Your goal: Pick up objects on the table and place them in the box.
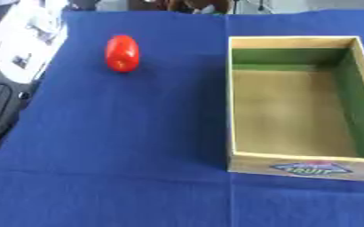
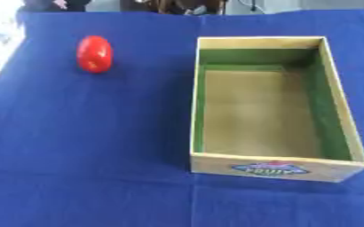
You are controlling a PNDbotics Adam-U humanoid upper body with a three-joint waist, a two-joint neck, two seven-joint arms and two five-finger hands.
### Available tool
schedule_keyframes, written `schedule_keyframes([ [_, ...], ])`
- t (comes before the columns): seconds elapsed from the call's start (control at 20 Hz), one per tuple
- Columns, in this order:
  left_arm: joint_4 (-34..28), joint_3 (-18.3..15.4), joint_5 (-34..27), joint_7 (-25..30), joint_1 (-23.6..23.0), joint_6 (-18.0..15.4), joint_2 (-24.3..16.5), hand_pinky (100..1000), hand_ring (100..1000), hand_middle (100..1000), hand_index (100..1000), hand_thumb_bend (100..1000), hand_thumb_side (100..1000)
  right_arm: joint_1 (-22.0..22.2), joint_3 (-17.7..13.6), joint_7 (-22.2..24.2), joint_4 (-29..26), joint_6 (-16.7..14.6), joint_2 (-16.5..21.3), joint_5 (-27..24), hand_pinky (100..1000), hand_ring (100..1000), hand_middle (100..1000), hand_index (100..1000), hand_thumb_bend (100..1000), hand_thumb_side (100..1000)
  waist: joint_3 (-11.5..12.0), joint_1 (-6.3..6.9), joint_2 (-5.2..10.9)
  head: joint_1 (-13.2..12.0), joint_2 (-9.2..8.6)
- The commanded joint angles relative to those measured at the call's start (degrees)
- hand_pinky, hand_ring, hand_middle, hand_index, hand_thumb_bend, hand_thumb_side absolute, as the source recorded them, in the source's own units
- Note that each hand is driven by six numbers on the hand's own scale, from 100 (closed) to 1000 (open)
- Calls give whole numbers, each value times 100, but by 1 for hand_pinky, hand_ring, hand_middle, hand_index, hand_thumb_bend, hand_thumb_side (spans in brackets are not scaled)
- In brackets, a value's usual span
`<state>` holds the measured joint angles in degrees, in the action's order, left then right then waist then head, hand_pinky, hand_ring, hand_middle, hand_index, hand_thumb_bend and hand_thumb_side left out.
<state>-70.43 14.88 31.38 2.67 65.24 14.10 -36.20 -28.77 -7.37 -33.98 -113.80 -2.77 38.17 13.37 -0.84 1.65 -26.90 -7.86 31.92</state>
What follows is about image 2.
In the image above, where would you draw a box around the tan cardboard box green inside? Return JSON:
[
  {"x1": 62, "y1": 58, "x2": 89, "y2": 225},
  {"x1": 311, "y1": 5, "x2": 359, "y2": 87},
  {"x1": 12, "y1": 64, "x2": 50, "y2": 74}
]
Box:
[{"x1": 188, "y1": 35, "x2": 364, "y2": 184}]

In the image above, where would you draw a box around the brown wooden chair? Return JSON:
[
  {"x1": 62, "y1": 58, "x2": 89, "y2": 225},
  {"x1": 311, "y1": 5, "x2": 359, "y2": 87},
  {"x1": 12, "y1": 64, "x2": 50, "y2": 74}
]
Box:
[{"x1": 146, "y1": 0, "x2": 229, "y2": 16}]

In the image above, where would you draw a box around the person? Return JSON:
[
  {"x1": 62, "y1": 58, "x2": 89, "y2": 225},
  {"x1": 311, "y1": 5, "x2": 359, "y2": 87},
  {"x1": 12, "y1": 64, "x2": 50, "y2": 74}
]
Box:
[{"x1": 19, "y1": 0, "x2": 94, "y2": 13}]

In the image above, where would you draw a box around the red oval toy fruit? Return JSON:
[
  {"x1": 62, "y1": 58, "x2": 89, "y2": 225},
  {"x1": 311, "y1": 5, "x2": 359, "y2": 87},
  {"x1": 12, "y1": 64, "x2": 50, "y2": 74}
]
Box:
[{"x1": 75, "y1": 35, "x2": 115, "y2": 74}]

